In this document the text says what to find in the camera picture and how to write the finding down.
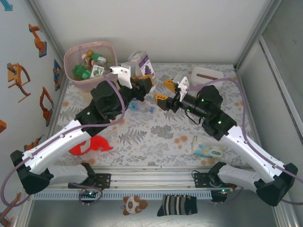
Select green plastic soda bottle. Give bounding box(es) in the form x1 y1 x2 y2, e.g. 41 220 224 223
72 64 92 80
87 50 102 62

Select red shark plush toy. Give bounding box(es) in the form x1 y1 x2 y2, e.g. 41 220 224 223
68 134 114 156

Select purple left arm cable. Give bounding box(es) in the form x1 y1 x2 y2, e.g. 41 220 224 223
0 70 126 208

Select wet wipes pack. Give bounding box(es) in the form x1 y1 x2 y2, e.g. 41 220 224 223
192 135 228 158

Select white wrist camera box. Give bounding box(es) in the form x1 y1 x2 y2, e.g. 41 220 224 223
109 65 132 89
174 74 190 102

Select orange claw wall sticker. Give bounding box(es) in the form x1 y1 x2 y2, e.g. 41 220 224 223
6 62 31 103

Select beige plastic waste bin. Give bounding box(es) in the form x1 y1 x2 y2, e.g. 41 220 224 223
63 41 119 100

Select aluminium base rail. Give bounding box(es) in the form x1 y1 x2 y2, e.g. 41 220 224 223
47 166 284 191

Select white pink tissue box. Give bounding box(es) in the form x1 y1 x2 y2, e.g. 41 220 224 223
191 67 224 87

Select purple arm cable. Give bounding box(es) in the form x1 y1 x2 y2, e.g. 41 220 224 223
188 78 303 206
0 70 126 208

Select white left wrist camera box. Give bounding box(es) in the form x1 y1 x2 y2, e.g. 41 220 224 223
109 65 132 89

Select brown white panda plush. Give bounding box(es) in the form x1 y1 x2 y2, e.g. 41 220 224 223
122 195 149 216

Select clear bottle white cap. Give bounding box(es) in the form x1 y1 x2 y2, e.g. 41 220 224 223
97 56 113 69

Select small controller board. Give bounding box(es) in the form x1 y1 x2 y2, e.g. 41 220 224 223
80 190 99 198
210 189 228 203

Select black white striped sock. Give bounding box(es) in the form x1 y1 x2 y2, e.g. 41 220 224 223
157 194 198 217

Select white slotted cable duct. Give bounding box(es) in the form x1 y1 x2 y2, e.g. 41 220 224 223
34 191 213 201

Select pink waste bin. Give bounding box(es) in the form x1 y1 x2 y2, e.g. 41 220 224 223
63 41 118 88

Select aluminium frame post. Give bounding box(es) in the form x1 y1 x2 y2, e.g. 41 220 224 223
27 0 67 57
234 0 284 70

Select lime label clear bottle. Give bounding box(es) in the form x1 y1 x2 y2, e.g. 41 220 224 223
89 64 106 79

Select purple grape label bottle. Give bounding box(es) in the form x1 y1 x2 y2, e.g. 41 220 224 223
127 50 156 81

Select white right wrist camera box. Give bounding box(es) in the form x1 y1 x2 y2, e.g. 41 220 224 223
174 74 190 102

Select blue cartoon label bottle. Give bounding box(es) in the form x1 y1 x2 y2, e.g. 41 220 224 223
129 99 156 114

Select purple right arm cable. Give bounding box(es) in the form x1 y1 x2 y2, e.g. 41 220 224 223
188 78 303 206

